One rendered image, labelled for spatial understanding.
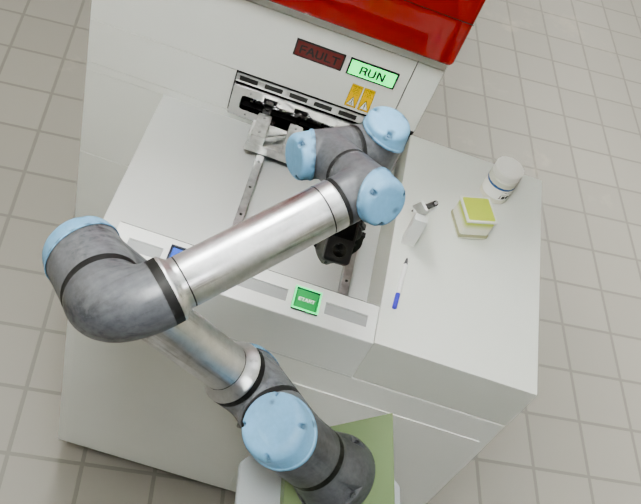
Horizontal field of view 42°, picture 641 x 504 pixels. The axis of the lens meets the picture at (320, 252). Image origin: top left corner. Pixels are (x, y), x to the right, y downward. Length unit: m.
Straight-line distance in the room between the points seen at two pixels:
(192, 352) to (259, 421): 0.16
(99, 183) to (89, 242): 1.31
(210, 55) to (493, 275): 0.84
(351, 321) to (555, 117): 2.55
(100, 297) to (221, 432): 1.05
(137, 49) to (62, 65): 1.34
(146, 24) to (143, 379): 0.82
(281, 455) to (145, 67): 1.12
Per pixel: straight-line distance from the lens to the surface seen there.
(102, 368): 2.01
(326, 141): 1.26
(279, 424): 1.37
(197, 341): 1.34
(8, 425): 2.54
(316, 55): 1.98
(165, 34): 2.06
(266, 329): 1.70
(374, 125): 1.30
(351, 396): 1.85
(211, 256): 1.12
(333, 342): 1.69
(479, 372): 1.73
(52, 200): 2.98
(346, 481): 1.47
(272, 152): 2.04
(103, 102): 2.27
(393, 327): 1.70
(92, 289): 1.12
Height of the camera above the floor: 2.30
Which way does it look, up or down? 50 degrees down
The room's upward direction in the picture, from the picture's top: 25 degrees clockwise
